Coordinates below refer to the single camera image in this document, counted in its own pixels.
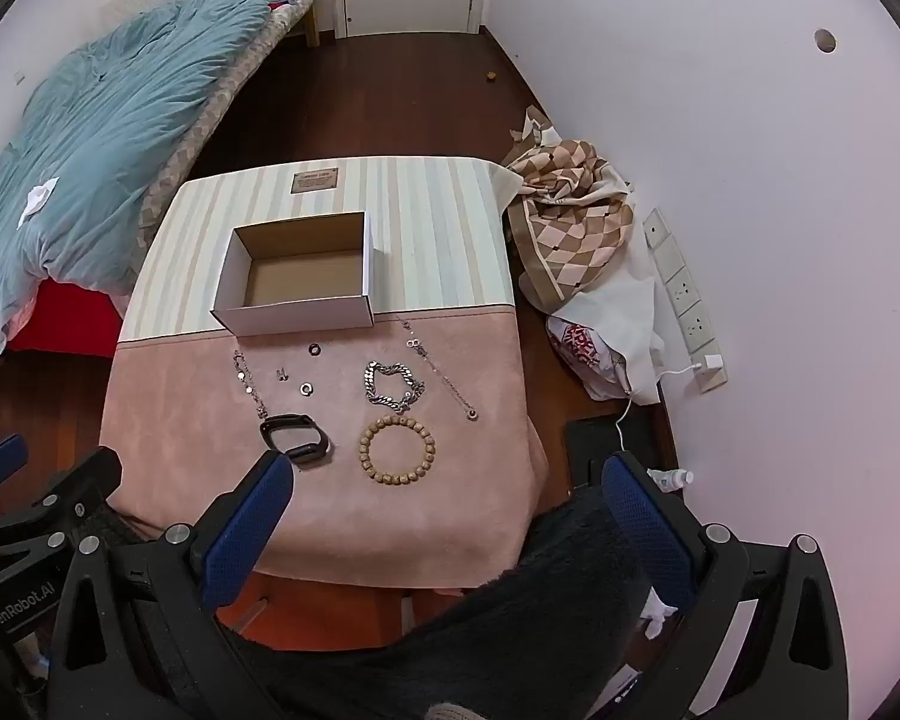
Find light blue duvet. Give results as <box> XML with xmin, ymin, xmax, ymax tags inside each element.
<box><xmin>0</xmin><ymin>0</ymin><xmax>323</xmax><ymax>359</ymax></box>

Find white wall socket strip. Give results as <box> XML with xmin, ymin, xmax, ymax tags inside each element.
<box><xmin>643</xmin><ymin>208</ymin><xmax>728</xmax><ymax>393</ymax></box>

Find thin silver pendant necklace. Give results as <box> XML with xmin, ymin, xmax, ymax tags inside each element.
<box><xmin>399</xmin><ymin>319</ymin><xmax>482</xmax><ymax>425</ymax></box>

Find wooden bed frame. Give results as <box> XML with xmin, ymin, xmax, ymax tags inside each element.
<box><xmin>285</xmin><ymin>0</ymin><xmax>323</xmax><ymax>47</ymax></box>

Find brown checkered scarf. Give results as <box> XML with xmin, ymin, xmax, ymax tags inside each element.
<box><xmin>504</xmin><ymin>109</ymin><xmax>638</xmax><ymax>312</ymax></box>

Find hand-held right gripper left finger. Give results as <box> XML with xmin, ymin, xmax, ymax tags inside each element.
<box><xmin>49</xmin><ymin>450</ymin><xmax>297</xmax><ymax>720</ymax></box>

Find beige checkered bed sheet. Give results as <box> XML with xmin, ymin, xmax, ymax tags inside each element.
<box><xmin>136</xmin><ymin>0</ymin><xmax>317</xmax><ymax>256</ymax></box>

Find white cardboard box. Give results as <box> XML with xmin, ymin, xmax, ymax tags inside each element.
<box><xmin>210</xmin><ymin>211</ymin><xmax>376</xmax><ymax>337</ymax></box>

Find white red plastic bag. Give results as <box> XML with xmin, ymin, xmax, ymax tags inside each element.
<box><xmin>547</xmin><ymin>240</ymin><xmax>668</xmax><ymax>402</ymax></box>

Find chunky silver chain bracelet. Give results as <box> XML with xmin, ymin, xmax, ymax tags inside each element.
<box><xmin>364</xmin><ymin>361</ymin><xmax>426</xmax><ymax>413</ymax></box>

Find black smart band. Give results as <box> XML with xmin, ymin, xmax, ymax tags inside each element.
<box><xmin>259</xmin><ymin>414</ymin><xmax>332</xmax><ymax>464</ymax></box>

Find wooden bead bracelet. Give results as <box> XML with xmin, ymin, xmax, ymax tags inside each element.
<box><xmin>358</xmin><ymin>416</ymin><xmax>437</xmax><ymax>475</ymax></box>

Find red bed base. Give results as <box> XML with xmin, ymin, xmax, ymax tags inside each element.
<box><xmin>7</xmin><ymin>277</ymin><xmax>125</xmax><ymax>357</ymax></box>

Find silver disc chain bracelet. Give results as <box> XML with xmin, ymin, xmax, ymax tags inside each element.
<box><xmin>232</xmin><ymin>349</ymin><xmax>269</xmax><ymax>419</ymax></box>

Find white charging cable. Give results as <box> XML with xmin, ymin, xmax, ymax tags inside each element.
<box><xmin>616</xmin><ymin>364</ymin><xmax>702</xmax><ymax>455</ymax></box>

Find white crumpled tissue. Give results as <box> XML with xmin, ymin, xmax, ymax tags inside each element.
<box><xmin>641</xmin><ymin>592</ymin><xmax>680</xmax><ymax>638</ymax></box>

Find white paper scrap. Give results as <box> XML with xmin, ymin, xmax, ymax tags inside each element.
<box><xmin>17</xmin><ymin>176</ymin><xmax>61</xmax><ymax>230</ymax></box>

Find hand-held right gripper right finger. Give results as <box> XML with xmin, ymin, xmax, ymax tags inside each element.
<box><xmin>601</xmin><ymin>451</ymin><xmax>852</xmax><ymax>720</ymax></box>

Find red patterned white bag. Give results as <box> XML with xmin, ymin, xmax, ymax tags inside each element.
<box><xmin>547</xmin><ymin>315</ymin><xmax>627</xmax><ymax>400</ymax></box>

